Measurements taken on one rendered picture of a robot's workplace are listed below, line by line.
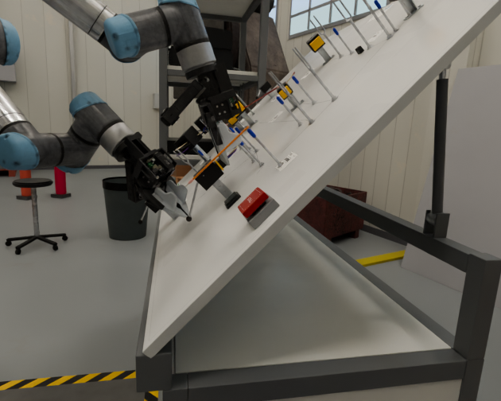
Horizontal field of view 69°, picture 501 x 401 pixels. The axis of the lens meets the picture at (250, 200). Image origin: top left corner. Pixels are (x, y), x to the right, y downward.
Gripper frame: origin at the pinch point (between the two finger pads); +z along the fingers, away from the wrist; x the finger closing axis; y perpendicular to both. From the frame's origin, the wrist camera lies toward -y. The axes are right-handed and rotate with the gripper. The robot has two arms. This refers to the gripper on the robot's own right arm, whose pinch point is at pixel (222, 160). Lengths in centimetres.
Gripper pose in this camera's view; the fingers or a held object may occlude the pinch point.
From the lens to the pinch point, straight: 84.6
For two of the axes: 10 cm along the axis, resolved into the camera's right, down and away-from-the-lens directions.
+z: 3.1, 9.1, 2.7
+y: 9.3, -3.5, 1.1
